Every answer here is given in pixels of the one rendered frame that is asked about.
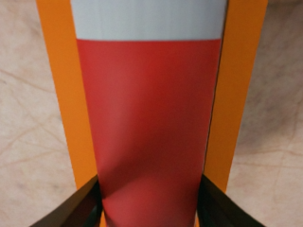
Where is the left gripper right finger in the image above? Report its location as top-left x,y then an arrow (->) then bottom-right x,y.
197,173 -> 267,227

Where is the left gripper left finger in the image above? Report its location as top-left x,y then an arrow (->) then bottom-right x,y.
28,174 -> 103,227

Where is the red and grey cylinder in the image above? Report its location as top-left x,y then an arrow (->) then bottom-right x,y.
71,0 -> 226,227

